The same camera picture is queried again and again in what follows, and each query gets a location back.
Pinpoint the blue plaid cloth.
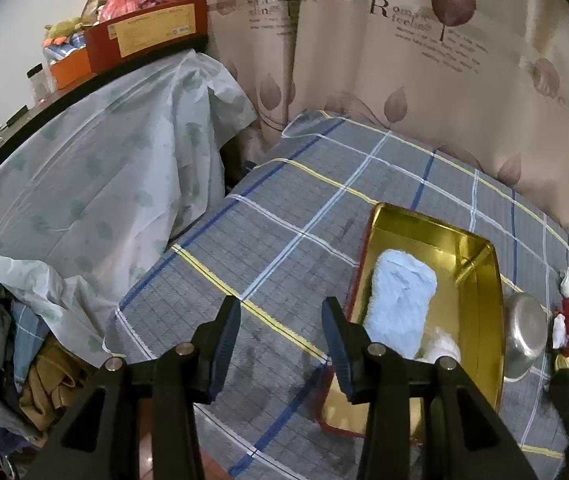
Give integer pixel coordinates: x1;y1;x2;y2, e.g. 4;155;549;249
11;299;51;377

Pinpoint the beige leaf print curtain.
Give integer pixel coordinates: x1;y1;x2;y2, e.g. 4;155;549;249
204;0;569;263

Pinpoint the metal bowl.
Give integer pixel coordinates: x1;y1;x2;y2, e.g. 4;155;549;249
501;292;550;383

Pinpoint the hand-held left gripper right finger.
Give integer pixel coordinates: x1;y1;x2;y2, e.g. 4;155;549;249
321;296;540;480

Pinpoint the red and white cloth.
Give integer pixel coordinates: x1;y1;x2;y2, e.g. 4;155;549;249
549;299;569;357

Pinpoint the red plastic bag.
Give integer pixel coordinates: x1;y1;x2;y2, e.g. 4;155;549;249
98;0;171;24

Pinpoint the cream soft cloth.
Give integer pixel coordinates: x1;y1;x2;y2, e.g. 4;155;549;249
420;327;463;364

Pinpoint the clear jar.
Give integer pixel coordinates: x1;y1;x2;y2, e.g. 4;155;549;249
26;62;51;102

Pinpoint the mustard yellow cloth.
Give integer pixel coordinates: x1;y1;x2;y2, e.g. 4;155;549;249
18;334;96;432

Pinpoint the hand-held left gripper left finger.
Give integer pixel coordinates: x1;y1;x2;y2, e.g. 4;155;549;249
24;296;242;480

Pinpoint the gold tray with red rim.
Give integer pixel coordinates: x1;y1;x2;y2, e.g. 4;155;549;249
314;202;506;448

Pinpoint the orange box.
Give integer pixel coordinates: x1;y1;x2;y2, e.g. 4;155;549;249
46;46;92;92

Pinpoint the green and yellow plush toy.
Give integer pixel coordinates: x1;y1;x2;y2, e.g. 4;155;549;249
41;16;88;44

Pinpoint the red box with yellow label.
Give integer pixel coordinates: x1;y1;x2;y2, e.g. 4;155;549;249
86;0;210;76

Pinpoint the light blue towel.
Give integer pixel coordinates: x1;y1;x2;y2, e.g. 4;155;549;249
363;248;438;359

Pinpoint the translucent white plastic cover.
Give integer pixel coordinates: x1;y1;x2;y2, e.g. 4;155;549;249
0;49;260;367

